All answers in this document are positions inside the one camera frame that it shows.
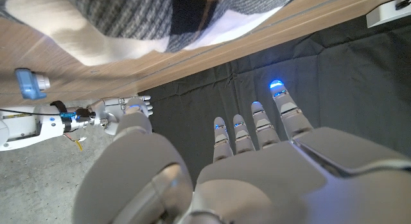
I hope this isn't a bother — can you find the white power strip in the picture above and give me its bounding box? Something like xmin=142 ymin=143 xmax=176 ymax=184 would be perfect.
xmin=365 ymin=0 xmax=411 ymax=29

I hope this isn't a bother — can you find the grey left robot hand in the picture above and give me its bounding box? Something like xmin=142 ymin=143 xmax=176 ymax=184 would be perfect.
xmin=72 ymin=79 xmax=411 ymax=224

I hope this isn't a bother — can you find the cream plaid scarf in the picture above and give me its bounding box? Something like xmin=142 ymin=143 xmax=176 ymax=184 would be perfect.
xmin=0 ymin=0 xmax=303 ymax=67

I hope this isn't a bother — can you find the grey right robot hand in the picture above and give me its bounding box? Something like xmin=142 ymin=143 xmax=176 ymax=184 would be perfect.
xmin=88 ymin=95 xmax=153 ymax=137

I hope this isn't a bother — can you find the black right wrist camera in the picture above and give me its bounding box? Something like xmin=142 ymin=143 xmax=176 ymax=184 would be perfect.
xmin=74 ymin=108 xmax=97 ymax=123

